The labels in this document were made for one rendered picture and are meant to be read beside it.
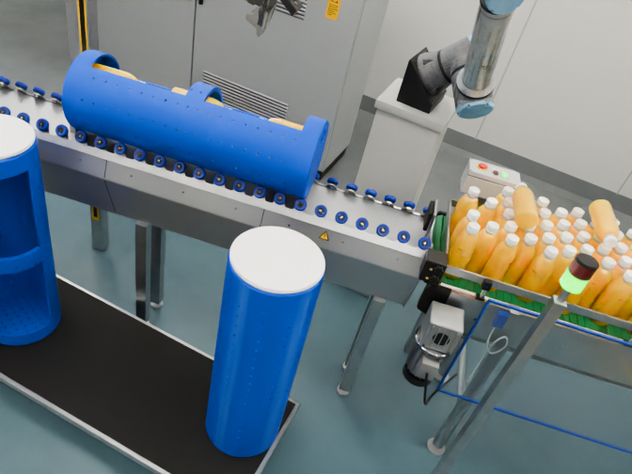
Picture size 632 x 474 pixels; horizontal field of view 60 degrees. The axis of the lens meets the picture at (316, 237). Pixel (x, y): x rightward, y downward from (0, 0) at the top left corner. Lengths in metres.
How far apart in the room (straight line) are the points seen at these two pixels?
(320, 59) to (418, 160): 1.19
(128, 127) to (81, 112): 0.17
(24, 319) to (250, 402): 1.12
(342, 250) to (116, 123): 0.89
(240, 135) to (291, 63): 1.78
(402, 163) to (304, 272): 1.13
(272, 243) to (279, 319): 0.23
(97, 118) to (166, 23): 2.06
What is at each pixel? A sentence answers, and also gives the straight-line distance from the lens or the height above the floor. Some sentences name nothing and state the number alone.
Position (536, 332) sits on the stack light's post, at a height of 0.97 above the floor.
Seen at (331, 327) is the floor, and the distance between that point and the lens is 2.84.
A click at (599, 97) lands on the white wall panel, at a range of 4.55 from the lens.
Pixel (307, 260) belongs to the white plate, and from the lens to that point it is 1.60.
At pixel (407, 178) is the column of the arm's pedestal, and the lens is 2.59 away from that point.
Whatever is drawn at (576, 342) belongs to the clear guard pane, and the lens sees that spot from 2.00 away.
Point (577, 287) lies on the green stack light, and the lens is 1.68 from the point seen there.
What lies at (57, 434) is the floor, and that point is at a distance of 2.45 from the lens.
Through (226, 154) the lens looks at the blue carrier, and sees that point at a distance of 1.86.
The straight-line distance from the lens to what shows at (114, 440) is 2.24.
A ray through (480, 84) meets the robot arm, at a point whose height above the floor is 1.35.
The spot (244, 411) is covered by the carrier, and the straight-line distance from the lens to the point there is 1.94.
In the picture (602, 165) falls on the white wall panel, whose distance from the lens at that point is 4.75.
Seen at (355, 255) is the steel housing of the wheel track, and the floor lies 0.85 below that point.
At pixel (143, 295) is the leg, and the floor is 0.23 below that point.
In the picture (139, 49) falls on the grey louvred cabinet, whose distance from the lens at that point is 4.23.
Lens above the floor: 2.09
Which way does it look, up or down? 39 degrees down
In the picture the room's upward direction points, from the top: 15 degrees clockwise
